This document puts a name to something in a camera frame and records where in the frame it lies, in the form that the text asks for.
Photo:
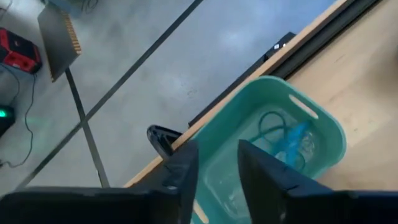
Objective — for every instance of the red black box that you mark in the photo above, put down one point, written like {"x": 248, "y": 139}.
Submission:
{"x": 18, "y": 53}

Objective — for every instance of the black device green light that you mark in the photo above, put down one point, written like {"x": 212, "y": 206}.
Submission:
{"x": 6, "y": 123}

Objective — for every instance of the teal plastic basket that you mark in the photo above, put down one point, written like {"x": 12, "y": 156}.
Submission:
{"x": 264, "y": 90}

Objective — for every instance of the black aluminium table frame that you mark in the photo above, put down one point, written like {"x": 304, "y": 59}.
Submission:
{"x": 326, "y": 34}

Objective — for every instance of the blue green rubber band bunch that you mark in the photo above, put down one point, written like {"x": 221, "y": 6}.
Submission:
{"x": 293, "y": 146}

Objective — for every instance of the grey panel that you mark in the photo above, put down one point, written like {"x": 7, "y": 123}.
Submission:
{"x": 56, "y": 40}

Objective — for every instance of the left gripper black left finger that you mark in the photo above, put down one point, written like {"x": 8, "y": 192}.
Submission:
{"x": 183, "y": 180}

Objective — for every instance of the black metal leg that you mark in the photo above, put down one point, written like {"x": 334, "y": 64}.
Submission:
{"x": 83, "y": 118}

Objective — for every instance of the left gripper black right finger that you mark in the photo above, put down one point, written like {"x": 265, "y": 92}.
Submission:
{"x": 264, "y": 180}

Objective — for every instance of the black table crossbar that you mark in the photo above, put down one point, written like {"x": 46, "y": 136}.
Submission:
{"x": 270, "y": 56}

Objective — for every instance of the black clamp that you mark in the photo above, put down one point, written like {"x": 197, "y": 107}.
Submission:
{"x": 161, "y": 138}

